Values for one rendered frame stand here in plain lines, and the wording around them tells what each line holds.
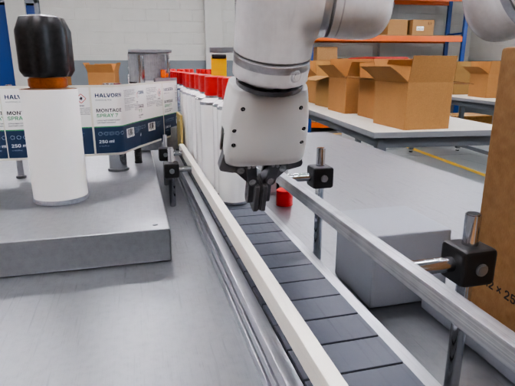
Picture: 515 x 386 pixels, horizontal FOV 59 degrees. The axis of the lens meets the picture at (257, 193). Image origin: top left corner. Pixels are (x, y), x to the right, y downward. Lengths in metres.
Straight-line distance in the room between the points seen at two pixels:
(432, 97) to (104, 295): 2.21
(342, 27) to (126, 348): 0.38
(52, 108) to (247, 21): 0.41
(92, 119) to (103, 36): 7.66
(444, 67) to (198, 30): 6.41
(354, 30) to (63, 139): 0.50
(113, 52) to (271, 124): 8.15
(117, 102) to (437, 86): 1.90
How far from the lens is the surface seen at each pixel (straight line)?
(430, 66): 2.56
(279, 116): 0.52
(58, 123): 0.80
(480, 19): 0.88
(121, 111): 1.04
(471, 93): 5.66
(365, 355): 0.40
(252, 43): 0.48
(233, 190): 0.75
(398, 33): 8.63
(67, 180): 0.82
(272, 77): 0.48
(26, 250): 0.69
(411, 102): 2.53
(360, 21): 0.48
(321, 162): 0.63
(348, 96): 3.32
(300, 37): 0.48
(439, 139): 2.63
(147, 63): 1.31
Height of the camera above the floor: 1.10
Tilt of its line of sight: 15 degrees down
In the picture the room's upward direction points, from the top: straight up
